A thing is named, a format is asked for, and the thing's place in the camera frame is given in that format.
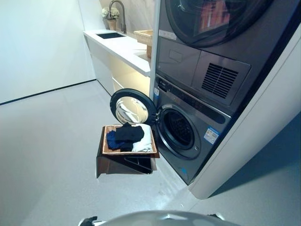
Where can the white garment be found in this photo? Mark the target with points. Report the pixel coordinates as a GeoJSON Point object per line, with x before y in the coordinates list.
{"type": "Point", "coordinates": [143, 146]}

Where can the grey front-load washing machine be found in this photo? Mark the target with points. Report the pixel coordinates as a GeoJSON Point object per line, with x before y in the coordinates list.
{"type": "Point", "coordinates": [207, 160]}

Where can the round glass washer door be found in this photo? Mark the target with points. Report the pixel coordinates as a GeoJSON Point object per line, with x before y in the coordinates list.
{"type": "Point", "coordinates": [131, 106]}

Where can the rectangular wicker laundry basket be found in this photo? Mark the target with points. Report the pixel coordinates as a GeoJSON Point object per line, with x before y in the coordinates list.
{"type": "Point", "coordinates": [141, 154]}

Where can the blue garment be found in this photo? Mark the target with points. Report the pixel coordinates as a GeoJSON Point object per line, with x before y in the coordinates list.
{"type": "Point", "coordinates": [111, 140]}

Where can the grey stacked dryer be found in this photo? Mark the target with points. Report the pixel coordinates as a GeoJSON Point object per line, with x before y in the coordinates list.
{"type": "Point", "coordinates": [178, 58]}

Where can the brown wooden stool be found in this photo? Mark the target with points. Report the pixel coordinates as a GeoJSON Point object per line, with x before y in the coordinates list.
{"type": "Point", "coordinates": [110, 164]}

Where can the white counter cabinet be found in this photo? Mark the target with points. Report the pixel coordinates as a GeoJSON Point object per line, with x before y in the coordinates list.
{"type": "Point", "coordinates": [117, 47]}

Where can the small wicker tray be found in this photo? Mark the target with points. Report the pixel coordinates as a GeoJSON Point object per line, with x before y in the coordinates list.
{"type": "Point", "coordinates": [144, 36]}

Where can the dark inset sink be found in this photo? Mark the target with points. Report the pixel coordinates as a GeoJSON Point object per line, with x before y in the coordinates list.
{"type": "Point", "coordinates": [110, 35]}

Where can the metal gooseneck faucet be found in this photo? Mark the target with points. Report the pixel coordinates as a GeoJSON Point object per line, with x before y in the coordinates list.
{"type": "Point", "coordinates": [124, 23]}

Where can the potted white flowers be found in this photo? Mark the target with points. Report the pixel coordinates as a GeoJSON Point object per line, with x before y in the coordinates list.
{"type": "Point", "coordinates": [111, 23]}

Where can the grey robot torso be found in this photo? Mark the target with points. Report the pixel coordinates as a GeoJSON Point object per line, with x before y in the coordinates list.
{"type": "Point", "coordinates": [152, 220]}

